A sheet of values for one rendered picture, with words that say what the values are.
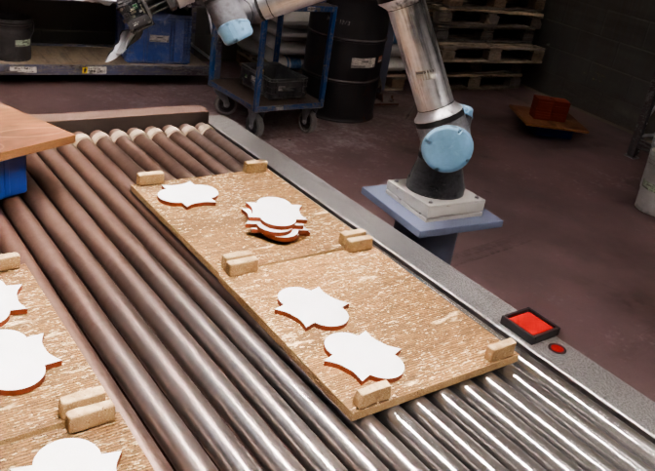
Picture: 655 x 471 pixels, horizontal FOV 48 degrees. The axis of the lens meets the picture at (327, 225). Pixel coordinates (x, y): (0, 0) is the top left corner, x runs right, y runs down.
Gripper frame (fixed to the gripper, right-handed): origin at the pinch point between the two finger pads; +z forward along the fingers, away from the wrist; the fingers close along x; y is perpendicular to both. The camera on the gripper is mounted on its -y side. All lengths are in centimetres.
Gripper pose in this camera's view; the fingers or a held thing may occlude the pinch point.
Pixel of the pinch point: (87, 31)
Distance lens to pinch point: 178.5
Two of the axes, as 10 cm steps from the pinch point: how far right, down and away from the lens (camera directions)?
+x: 3.5, 7.9, 5.0
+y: 3.3, 3.9, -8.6
